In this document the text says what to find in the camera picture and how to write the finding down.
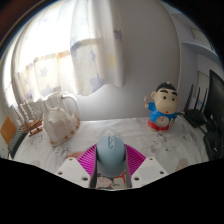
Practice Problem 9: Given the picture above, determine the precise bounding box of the cartoon boy figure clock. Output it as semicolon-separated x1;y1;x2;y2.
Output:
143;81;179;133

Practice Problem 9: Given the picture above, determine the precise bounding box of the white cartoon print tablecloth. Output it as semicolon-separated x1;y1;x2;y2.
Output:
13;116;214;176

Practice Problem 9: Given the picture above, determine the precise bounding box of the dark green keyboard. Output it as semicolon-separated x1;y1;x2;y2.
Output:
7;124;28;160

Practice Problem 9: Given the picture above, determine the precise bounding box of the black box device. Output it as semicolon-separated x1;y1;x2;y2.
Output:
203;128;224;161

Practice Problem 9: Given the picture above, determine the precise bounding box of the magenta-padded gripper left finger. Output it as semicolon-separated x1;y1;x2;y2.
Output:
54;145;100;189

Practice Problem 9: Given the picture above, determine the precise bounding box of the black computer monitor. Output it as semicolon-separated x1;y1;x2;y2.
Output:
203;69;224;134

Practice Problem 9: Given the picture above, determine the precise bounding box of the white star print curtain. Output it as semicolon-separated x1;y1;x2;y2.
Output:
6;0;126;104

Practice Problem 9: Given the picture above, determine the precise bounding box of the white wall shelf unit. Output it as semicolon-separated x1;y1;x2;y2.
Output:
169;3;224;111

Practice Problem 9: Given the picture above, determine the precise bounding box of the light blue computer mouse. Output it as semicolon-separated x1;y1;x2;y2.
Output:
95;134;128;179

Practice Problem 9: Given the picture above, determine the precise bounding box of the large white conch shell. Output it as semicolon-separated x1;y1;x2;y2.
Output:
41;99;82;148

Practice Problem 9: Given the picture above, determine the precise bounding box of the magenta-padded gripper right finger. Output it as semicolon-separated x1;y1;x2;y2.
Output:
123;143;169;189

